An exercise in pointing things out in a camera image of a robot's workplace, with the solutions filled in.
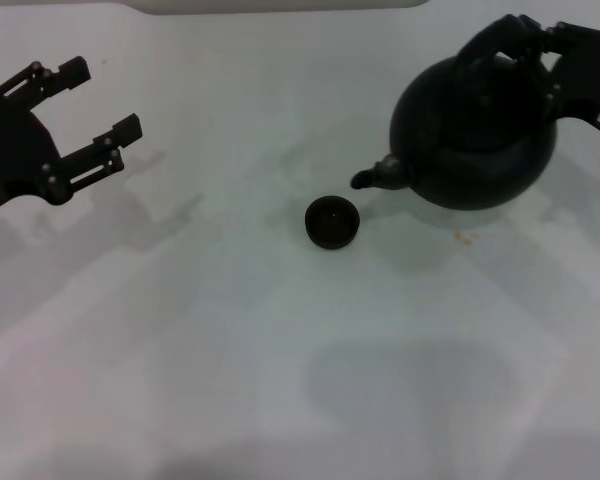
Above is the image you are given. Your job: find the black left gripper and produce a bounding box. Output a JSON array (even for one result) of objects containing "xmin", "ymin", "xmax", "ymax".
[{"xmin": 0, "ymin": 56, "xmax": 144, "ymax": 219}]

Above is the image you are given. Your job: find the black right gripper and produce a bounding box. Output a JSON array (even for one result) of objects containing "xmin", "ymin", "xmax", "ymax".
[{"xmin": 504, "ymin": 13, "xmax": 600, "ymax": 141}]

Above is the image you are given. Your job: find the black round teapot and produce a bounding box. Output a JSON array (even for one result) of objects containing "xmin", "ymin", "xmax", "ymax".
[{"xmin": 349, "ymin": 14, "xmax": 560, "ymax": 211}]

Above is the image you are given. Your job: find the black small teacup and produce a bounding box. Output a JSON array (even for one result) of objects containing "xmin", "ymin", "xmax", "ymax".
[{"xmin": 303, "ymin": 195, "xmax": 361, "ymax": 250}]

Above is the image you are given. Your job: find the white tablecloth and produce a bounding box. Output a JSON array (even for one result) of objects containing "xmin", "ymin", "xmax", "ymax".
[{"xmin": 0, "ymin": 0, "xmax": 600, "ymax": 480}]

